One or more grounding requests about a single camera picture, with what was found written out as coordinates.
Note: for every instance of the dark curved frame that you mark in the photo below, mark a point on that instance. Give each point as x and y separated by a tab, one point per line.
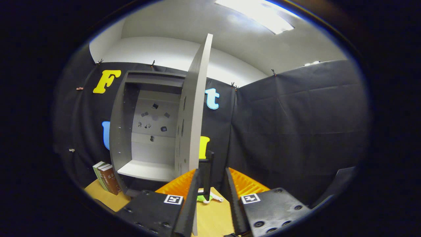
343	181

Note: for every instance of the grey cabinet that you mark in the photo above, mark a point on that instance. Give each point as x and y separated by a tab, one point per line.
121	131

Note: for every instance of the small ceiling light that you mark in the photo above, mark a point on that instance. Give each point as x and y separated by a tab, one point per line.
311	63

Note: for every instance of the black backdrop cloth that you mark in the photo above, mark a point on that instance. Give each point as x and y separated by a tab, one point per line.
296	125

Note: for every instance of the green white plush toy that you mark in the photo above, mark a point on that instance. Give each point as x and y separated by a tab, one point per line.
201	198

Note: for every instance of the long ceiling light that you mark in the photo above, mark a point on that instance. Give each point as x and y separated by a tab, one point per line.
260	14

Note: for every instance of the brown book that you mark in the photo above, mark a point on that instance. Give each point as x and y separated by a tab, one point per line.
111	181

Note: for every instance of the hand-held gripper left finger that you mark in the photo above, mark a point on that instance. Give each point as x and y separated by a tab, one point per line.
189	204

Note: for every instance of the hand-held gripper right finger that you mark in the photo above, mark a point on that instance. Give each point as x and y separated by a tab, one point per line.
234	204

